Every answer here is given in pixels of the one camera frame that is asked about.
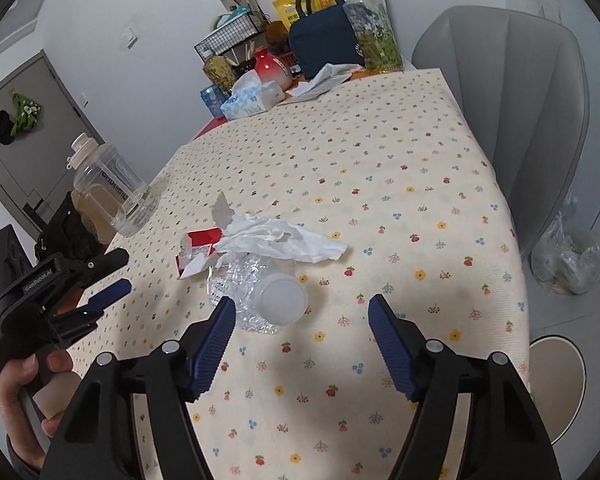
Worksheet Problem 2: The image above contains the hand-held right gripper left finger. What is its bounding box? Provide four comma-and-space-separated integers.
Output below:
42, 296, 238, 480

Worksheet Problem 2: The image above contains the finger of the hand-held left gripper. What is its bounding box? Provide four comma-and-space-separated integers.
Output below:
42, 277, 133, 348
77, 247, 131, 283

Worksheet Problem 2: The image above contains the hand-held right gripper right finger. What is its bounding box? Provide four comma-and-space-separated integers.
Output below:
367, 293, 556, 480

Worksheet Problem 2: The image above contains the crushed clear plastic cup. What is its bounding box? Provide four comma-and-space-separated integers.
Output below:
207, 255, 311, 335

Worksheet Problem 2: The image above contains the white trash can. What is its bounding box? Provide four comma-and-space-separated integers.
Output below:
527, 335, 588, 448

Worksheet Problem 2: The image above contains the person's left forearm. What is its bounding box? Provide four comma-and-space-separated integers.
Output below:
5, 435, 48, 480

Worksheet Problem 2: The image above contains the person's left hand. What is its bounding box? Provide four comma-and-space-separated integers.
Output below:
0, 349, 76, 461

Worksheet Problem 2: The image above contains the black bag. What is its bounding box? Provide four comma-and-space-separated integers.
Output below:
36, 191, 108, 263

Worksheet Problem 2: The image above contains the clear water jug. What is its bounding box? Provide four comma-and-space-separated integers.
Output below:
67, 132, 161, 238

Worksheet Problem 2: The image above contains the red wrapper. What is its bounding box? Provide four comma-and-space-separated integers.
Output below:
175, 226, 227, 281

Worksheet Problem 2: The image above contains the grey door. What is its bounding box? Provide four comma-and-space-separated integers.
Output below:
0, 50, 103, 246

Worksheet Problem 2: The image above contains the torn white paper scrap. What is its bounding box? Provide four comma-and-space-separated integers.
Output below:
212, 191, 234, 226

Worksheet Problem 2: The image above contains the crumpled white tissue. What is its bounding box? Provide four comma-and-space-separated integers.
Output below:
215, 212, 350, 273

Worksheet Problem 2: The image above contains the green hanging ornament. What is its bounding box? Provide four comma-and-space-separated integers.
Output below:
11, 92, 45, 137

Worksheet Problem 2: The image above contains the red side table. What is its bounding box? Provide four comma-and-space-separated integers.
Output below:
192, 116, 231, 142

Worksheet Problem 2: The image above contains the floral tablecloth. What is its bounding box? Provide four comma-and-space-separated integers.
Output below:
62, 67, 533, 480

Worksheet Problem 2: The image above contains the blue drink can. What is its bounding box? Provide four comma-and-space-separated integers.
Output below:
200, 85, 226, 118

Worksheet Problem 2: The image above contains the clear plastic bag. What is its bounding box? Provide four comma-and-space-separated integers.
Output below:
530, 195, 600, 296

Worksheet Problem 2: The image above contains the blue white tissue pack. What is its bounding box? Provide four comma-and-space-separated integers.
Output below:
220, 70, 286, 121

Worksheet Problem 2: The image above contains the black cup of sticks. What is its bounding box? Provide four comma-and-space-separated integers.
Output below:
232, 42, 261, 78

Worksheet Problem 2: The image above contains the red white vase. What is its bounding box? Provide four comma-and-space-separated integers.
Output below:
252, 47, 295, 92

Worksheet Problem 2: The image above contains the white cloth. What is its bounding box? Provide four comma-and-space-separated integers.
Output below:
284, 62, 366, 101

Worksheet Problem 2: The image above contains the brown round object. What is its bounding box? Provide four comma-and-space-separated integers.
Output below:
265, 20, 292, 47

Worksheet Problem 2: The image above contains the grey upholstered chair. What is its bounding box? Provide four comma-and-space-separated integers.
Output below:
411, 6, 592, 261

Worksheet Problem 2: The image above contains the yellow snack packet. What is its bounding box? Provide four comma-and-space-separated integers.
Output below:
271, 0, 333, 23

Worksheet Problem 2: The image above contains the navy lunch bag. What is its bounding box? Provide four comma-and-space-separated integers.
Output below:
287, 0, 367, 78

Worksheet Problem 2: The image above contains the clear bottle with green label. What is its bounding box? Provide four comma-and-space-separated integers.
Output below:
342, 0, 405, 73

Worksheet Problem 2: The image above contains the large black wire basket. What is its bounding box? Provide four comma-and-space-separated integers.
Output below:
194, 11, 273, 58

